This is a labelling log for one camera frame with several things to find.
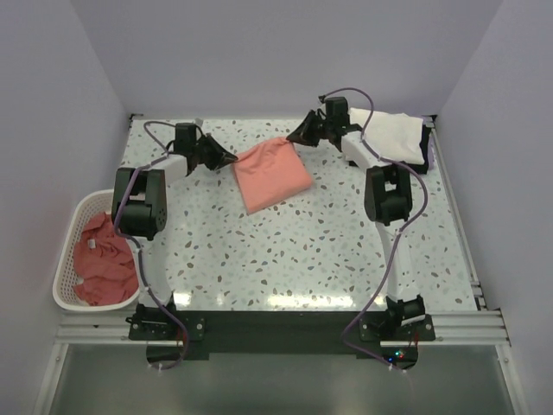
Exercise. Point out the white plastic laundry basket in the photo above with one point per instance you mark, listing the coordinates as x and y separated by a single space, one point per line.
65 277

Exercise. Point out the folded black t-shirt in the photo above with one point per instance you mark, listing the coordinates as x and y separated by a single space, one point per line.
427 147

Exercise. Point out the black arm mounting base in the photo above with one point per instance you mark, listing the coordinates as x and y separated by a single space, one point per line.
198 335

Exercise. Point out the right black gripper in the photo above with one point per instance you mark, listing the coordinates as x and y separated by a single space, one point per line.
303 135

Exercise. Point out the salmon pink t-shirt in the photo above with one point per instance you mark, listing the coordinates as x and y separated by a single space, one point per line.
269 173

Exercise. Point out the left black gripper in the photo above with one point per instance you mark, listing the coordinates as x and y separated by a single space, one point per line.
221 157

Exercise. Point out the folded white t-shirt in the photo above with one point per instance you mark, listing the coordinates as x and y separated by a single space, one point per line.
383 119

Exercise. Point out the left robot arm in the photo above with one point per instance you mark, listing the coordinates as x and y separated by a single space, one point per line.
139 209

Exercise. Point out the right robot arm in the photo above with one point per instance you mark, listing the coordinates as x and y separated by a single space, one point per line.
388 203

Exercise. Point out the dark pink crumpled t-shirt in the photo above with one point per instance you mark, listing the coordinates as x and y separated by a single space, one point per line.
104 263

